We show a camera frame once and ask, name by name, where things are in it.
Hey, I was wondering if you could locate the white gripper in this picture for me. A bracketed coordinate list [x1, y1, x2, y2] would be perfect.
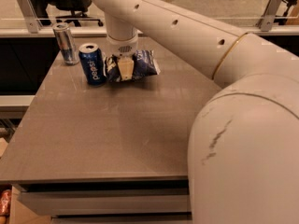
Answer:
[107, 35, 138, 80]

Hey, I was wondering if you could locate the blue chip bag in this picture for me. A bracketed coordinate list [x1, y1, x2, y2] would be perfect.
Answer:
[105, 49, 160, 82]

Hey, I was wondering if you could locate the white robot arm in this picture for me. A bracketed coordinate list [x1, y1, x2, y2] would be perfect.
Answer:
[92, 0, 299, 224]

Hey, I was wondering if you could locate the blue pepsi can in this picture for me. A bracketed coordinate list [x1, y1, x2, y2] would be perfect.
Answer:
[78, 43, 107, 86]

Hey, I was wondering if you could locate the silver energy drink can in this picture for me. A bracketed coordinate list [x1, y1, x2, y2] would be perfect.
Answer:
[52, 22, 79, 65]

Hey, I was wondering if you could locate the orange snack bag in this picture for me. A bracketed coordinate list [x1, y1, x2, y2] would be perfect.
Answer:
[0, 189, 11, 217]

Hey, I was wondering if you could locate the black office chair left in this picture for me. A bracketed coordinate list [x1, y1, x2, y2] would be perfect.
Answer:
[25, 0, 105, 28]

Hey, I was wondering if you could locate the cardboard box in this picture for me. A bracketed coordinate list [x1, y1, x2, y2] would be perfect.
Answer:
[9, 188, 51, 224]

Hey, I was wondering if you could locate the left metal glass bracket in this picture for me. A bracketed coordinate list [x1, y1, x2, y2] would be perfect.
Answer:
[17, 0, 41, 34]

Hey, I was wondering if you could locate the metal glass bracket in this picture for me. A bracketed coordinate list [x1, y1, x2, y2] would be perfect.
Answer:
[17, 0, 41, 34]
[257, 0, 282, 32]

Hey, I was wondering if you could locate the right metal glass bracket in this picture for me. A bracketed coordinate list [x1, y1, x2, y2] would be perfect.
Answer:
[257, 0, 282, 32]

